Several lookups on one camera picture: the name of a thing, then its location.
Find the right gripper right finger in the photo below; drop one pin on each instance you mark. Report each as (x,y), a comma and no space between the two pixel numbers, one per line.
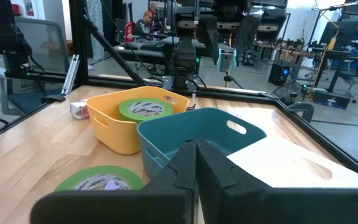
(244,205)

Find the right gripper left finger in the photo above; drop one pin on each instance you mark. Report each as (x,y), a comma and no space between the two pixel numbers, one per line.
(166,202)

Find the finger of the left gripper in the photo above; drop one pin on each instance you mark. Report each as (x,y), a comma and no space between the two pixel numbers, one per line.
(208,34)
(245,37)

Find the teal stapler remover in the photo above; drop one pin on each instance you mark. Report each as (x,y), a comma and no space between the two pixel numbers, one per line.
(227,60)

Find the black stapler remover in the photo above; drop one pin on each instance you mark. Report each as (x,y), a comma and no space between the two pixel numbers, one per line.
(191,108)

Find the green tape roll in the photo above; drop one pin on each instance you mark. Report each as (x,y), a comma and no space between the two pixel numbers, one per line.
(127,115)
(70,183)

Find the white-topped pink stapler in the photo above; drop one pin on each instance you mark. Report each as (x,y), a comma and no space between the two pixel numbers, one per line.
(78,110)

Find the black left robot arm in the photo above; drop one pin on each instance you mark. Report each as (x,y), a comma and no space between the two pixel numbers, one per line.
(183,56)

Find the black computer tower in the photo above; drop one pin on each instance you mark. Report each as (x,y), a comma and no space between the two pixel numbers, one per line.
(278,73)

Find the person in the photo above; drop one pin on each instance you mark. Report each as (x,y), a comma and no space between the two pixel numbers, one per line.
(141,28)
(153,7)

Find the white plastic bin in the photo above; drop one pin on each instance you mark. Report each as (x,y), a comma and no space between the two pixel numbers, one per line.
(291,165)

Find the black desk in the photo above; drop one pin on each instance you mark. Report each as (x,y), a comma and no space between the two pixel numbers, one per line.
(337,54)
(148,53)

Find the black floor fan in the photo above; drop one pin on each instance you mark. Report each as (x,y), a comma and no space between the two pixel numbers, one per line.
(287,91)

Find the teal plastic bin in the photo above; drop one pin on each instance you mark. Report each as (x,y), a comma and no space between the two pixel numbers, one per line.
(172,130)

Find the red bag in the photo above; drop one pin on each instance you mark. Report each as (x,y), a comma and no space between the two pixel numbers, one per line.
(129,31)

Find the yellow plastic bin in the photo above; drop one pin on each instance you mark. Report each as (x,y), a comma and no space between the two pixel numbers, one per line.
(113,137)

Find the black table clamp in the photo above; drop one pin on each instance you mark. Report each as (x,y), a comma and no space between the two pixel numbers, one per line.
(301,109)

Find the grey mesh office chair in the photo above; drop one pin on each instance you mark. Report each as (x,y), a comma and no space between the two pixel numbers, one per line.
(47,43)

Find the black aluminium table frame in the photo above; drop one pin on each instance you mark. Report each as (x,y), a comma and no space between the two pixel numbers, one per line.
(78,46)

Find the silver aluminium bracket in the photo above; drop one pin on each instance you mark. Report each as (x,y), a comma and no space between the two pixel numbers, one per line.
(71,74)

